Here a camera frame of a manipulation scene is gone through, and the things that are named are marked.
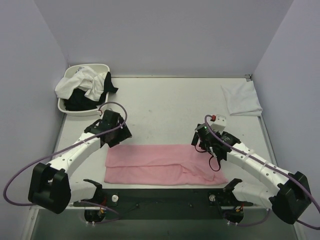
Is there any pink t shirt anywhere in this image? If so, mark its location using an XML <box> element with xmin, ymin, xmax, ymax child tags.
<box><xmin>104</xmin><ymin>144</ymin><xmax>228</xmax><ymax>186</ymax></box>

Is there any white plastic basket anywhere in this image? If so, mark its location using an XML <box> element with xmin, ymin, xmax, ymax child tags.
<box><xmin>55</xmin><ymin>63</ymin><xmax>118</xmax><ymax>117</ymax></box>

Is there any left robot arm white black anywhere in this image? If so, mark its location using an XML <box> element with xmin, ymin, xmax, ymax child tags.
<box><xmin>28</xmin><ymin>110</ymin><xmax>132</xmax><ymax>214</ymax></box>

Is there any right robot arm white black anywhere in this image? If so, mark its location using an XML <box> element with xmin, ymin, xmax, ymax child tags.
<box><xmin>191</xmin><ymin>123</ymin><xmax>312</xmax><ymax>225</ymax></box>

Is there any black t shirt in basket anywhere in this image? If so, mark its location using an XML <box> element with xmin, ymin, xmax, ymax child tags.
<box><xmin>63</xmin><ymin>72</ymin><xmax>118</xmax><ymax>112</ymax></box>

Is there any white t shirt in basket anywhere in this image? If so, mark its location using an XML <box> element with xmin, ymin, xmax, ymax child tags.
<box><xmin>55</xmin><ymin>65</ymin><xmax>105</xmax><ymax>102</ymax></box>

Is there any folded white t shirt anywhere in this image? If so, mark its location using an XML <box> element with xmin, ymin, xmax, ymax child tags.
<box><xmin>221</xmin><ymin>81</ymin><xmax>263</xmax><ymax>117</ymax></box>

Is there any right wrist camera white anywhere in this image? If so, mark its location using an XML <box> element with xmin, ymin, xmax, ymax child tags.
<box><xmin>210</xmin><ymin>114</ymin><xmax>227</xmax><ymax>133</ymax></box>

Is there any thin black cable loop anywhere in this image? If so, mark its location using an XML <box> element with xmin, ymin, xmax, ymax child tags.
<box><xmin>208</xmin><ymin>154</ymin><xmax>222</xmax><ymax>173</ymax></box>

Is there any aluminium front rail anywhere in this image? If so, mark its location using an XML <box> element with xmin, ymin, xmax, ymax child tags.
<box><xmin>29</xmin><ymin>188</ymin><xmax>273</xmax><ymax>211</ymax></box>

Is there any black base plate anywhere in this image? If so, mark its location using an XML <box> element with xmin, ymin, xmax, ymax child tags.
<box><xmin>72</xmin><ymin>188</ymin><xmax>256</xmax><ymax>221</ymax></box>

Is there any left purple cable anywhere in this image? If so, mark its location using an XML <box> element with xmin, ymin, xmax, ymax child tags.
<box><xmin>2</xmin><ymin>101</ymin><xmax>130</xmax><ymax>225</ymax></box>

